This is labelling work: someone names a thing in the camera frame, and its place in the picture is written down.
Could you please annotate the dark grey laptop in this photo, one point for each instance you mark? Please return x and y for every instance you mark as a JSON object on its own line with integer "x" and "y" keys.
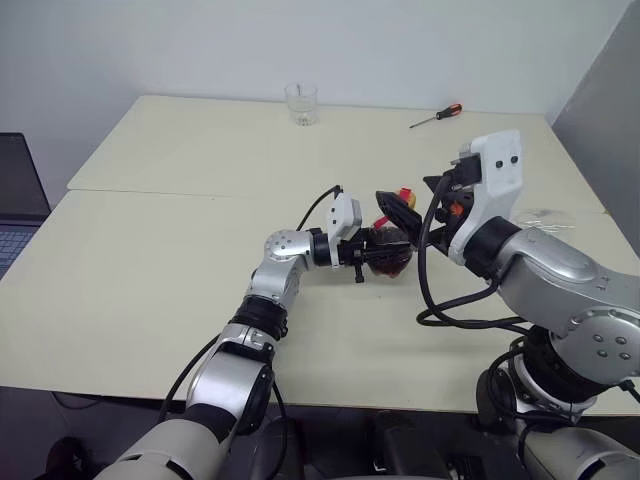
{"x": 17, "y": 200}

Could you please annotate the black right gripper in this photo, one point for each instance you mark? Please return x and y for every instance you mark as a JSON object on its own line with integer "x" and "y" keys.
{"x": 442, "y": 240}

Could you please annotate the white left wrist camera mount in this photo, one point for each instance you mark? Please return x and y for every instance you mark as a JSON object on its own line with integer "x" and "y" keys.
{"x": 340, "y": 215}

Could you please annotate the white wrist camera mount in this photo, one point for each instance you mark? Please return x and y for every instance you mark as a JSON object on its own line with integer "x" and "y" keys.
{"x": 340, "y": 215}
{"x": 495, "y": 185}

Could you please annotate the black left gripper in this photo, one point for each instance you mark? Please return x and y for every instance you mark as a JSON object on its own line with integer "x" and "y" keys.
{"x": 352, "y": 255}

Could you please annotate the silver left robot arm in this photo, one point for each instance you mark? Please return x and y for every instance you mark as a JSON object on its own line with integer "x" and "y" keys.
{"x": 280, "y": 280}

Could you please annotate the clear flat plastic piece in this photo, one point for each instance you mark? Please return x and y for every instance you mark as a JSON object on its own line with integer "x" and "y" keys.
{"x": 545, "y": 220}

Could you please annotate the clear red-label cola bottle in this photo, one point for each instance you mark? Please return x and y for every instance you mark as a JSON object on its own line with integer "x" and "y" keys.
{"x": 390, "y": 262}

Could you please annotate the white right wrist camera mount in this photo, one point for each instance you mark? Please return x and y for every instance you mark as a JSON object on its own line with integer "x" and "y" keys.
{"x": 495, "y": 185}

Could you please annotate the clear drinking glass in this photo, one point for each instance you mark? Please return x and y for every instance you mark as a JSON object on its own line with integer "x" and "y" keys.
{"x": 301, "y": 105}

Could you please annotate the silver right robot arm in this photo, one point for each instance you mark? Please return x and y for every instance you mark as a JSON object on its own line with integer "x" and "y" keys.
{"x": 550, "y": 260}

